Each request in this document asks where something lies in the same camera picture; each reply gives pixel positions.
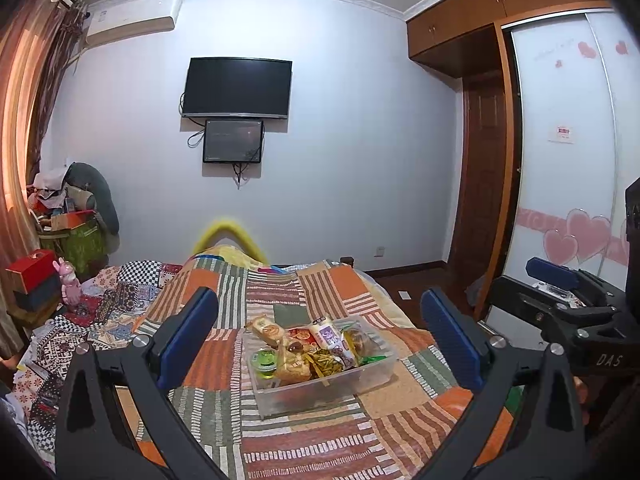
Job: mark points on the clear plastic container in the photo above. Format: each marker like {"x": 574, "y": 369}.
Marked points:
{"x": 300, "y": 400}

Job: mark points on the golden rice cracker packet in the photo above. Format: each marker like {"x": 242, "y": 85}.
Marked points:
{"x": 294, "y": 367}

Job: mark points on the brown wooden door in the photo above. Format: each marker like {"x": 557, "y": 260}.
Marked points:
{"x": 477, "y": 185}

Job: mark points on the black wall television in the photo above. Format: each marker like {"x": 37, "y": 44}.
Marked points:
{"x": 237, "y": 87}

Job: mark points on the orange curtain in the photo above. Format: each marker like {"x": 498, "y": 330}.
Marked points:
{"x": 25, "y": 135}

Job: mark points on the yellow pillow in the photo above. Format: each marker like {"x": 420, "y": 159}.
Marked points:
{"x": 225, "y": 227}

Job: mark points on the checked patterned quilt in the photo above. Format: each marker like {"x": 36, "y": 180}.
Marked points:
{"x": 60, "y": 340}

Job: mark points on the dark blue box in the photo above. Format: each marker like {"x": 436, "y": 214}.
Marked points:
{"x": 40, "y": 297}

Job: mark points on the small black monitor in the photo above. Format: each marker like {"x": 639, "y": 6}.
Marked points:
{"x": 232, "y": 141}

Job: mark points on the yellow stick snack packet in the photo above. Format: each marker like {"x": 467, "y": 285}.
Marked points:
{"x": 322, "y": 362}

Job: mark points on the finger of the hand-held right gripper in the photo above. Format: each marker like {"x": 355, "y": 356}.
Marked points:
{"x": 550, "y": 272}
{"x": 605, "y": 355}

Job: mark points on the green bag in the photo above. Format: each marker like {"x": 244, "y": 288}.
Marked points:
{"x": 75, "y": 245}

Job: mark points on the red box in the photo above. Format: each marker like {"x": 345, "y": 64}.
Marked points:
{"x": 32, "y": 267}

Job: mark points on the pink plush toy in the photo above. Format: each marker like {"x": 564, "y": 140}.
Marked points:
{"x": 70, "y": 282}

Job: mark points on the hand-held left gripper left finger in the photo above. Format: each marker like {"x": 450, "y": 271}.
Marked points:
{"x": 195, "y": 330}

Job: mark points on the pile of clothes and clutter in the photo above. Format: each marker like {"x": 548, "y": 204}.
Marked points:
{"x": 50, "y": 195}

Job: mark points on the purple label snack packet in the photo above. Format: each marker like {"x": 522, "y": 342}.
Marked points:
{"x": 330, "y": 335}

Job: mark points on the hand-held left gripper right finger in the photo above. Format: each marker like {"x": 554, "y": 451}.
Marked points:
{"x": 450, "y": 330}

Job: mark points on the red green striped packet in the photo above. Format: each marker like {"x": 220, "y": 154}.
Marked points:
{"x": 367, "y": 345}

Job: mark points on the white air conditioner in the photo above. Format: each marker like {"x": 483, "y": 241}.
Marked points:
{"x": 135, "y": 20}

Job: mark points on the wardrobe with heart stickers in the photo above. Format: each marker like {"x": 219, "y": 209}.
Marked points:
{"x": 550, "y": 85}

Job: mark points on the green jelly cup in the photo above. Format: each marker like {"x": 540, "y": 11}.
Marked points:
{"x": 264, "y": 360}

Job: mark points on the pale round bread packet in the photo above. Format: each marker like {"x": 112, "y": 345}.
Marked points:
{"x": 267, "y": 331}

